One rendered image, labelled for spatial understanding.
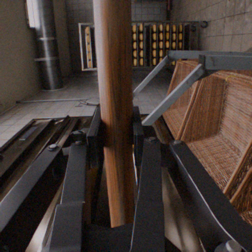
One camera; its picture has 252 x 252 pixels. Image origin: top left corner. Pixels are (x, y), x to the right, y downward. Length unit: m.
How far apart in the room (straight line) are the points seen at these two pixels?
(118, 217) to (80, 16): 5.21
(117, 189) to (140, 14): 5.12
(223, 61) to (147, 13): 4.71
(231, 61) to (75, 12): 4.93
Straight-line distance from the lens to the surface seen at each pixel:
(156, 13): 5.31
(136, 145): 0.15
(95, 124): 0.17
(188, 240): 0.77
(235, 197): 0.75
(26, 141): 1.63
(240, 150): 1.12
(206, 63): 0.61
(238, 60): 0.66
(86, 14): 5.32
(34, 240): 0.84
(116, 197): 0.22
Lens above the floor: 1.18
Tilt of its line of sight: level
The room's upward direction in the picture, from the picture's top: 92 degrees counter-clockwise
